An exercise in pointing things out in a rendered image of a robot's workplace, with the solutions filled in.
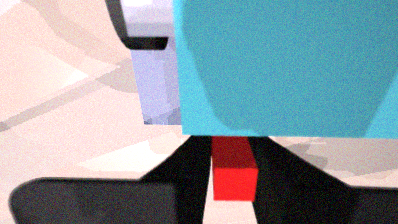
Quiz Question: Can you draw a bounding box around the red-headed grey pin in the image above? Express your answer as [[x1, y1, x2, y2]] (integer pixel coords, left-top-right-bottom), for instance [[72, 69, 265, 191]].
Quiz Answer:
[[211, 135, 258, 202]]

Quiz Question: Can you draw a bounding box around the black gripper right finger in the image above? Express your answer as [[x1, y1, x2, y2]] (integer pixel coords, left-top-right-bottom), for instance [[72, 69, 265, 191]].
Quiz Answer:
[[247, 136, 398, 224]]

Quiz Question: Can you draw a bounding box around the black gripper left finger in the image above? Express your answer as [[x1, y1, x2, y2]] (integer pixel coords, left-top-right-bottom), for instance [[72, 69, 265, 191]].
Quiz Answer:
[[7, 135, 212, 224]]

